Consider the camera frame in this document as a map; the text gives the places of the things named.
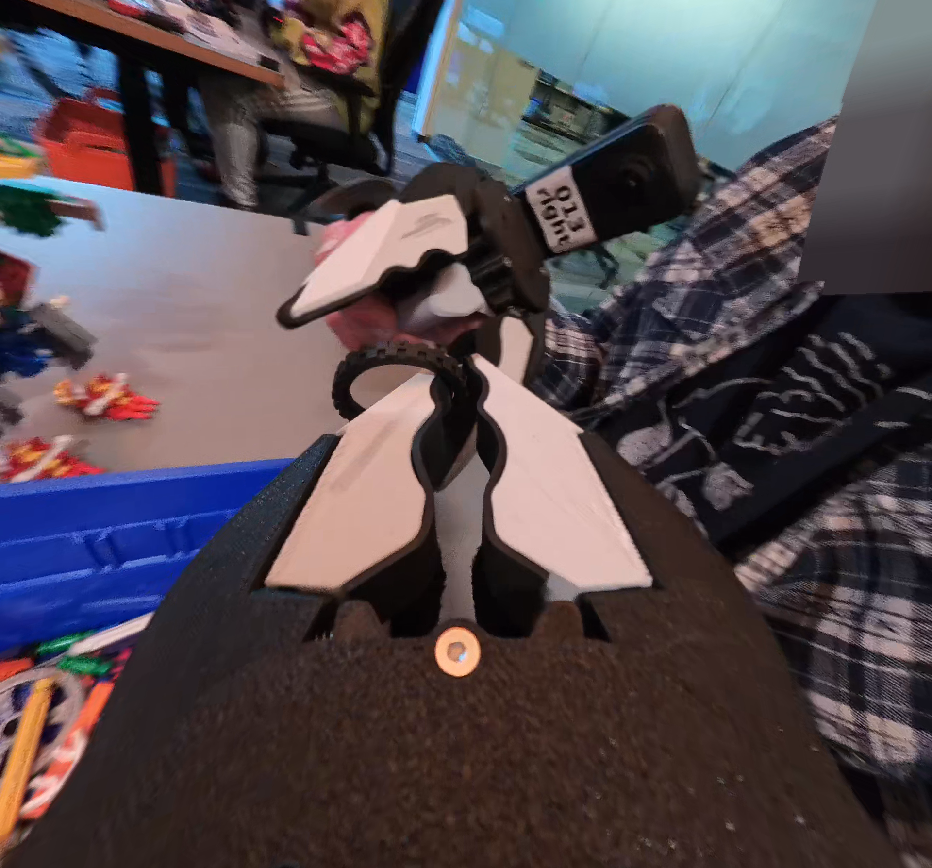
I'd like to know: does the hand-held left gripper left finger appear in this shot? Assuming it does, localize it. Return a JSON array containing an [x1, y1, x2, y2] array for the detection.
[[262, 376, 449, 639]]

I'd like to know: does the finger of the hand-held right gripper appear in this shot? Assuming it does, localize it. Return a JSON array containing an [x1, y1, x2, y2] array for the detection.
[[275, 195, 468, 332]]

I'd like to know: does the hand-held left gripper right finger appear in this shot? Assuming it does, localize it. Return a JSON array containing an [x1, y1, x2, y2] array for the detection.
[[469, 354, 655, 639]]

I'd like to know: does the black rubber toy tyre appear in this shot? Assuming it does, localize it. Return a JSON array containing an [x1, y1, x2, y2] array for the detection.
[[331, 338, 487, 490]]

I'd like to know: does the blue plastic parts bin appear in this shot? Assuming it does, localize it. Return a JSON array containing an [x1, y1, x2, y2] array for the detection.
[[0, 457, 296, 847]]

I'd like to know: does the colourful construction toy model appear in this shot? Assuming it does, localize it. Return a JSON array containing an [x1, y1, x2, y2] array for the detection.
[[0, 133, 108, 426]]

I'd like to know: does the pile of colourful toy pieces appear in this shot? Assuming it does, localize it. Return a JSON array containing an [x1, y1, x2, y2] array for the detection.
[[0, 613, 155, 829]]

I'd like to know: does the person's right forearm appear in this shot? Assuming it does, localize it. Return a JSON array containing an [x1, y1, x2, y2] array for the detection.
[[532, 117, 840, 425]]

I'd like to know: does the person's right hand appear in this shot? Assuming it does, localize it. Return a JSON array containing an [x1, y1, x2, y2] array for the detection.
[[315, 216, 482, 355]]

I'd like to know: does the black office chair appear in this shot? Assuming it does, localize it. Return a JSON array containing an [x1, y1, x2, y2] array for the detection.
[[258, 0, 450, 237]]

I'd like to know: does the wooden top desk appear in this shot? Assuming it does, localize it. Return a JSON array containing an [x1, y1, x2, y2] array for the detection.
[[0, 0, 286, 197]]

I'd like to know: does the orange plastic bin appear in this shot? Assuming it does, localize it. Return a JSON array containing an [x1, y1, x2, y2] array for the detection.
[[35, 91, 178, 197]]

